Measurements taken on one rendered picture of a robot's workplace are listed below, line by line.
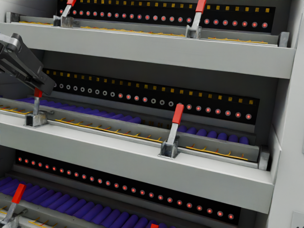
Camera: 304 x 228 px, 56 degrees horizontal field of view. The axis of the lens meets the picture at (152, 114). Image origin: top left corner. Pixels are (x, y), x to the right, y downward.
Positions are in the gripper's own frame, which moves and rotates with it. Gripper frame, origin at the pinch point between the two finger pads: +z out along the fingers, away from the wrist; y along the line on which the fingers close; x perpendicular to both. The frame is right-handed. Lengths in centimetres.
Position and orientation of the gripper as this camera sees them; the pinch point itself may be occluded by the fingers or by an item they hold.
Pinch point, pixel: (36, 80)
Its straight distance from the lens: 57.1
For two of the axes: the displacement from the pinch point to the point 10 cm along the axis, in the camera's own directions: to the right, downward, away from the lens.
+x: 2.6, -9.2, 2.8
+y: 9.4, 1.7, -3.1
